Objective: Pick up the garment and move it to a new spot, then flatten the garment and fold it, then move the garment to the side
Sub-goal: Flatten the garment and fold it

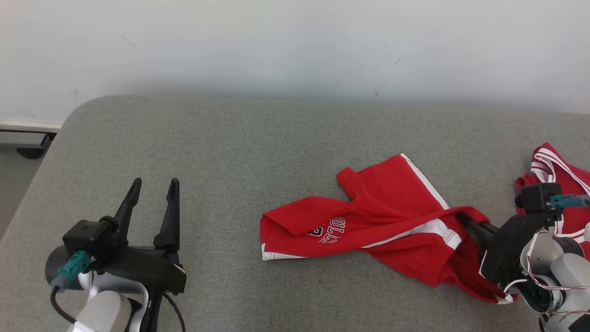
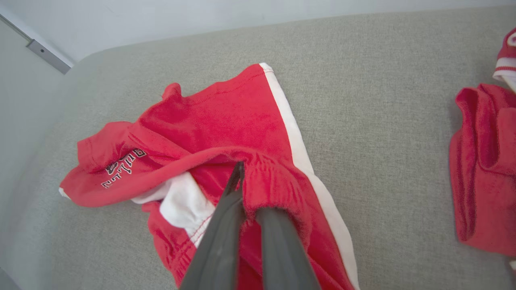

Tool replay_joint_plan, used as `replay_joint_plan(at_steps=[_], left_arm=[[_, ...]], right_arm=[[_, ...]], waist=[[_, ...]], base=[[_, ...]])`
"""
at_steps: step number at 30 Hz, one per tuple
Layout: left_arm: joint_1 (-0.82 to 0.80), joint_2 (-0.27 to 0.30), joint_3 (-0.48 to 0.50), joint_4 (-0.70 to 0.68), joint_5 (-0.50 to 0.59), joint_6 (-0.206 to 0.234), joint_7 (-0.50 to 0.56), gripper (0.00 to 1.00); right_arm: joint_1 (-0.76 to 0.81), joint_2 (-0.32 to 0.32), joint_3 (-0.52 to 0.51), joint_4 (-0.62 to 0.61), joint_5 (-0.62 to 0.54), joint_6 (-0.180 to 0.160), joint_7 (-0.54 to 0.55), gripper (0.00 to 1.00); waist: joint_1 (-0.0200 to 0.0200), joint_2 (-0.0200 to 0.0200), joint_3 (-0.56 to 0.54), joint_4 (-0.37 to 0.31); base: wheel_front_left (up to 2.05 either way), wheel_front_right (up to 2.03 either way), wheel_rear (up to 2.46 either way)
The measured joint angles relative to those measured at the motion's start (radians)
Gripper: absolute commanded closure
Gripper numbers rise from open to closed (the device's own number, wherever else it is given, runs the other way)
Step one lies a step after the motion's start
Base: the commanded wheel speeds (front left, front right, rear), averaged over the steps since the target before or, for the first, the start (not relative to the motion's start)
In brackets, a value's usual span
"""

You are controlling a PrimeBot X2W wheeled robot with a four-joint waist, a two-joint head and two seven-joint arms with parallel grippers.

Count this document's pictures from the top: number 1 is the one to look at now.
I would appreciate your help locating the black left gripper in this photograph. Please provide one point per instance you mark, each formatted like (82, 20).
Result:
(147, 267)

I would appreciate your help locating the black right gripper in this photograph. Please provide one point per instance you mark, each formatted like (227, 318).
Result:
(507, 249)

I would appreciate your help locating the red white-trimmed shirt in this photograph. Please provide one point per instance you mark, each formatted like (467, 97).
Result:
(392, 198)

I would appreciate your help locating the red jersey white striped trim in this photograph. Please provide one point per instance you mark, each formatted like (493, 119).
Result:
(576, 182)

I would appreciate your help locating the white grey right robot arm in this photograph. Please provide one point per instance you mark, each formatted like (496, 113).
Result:
(571, 272)

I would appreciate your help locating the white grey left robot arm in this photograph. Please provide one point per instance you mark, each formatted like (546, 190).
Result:
(101, 313)

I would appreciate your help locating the grey fabric sofa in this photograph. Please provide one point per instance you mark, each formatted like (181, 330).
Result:
(230, 161)

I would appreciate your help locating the black caster wheel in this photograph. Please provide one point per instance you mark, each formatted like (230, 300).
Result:
(30, 153)

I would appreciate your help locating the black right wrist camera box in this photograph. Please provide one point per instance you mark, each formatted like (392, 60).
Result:
(537, 197)

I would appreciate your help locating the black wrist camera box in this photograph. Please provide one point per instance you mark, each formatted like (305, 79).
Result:
(537, 197)
(87, 237)

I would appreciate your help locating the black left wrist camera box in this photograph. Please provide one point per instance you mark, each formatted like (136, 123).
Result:
(87, 237)

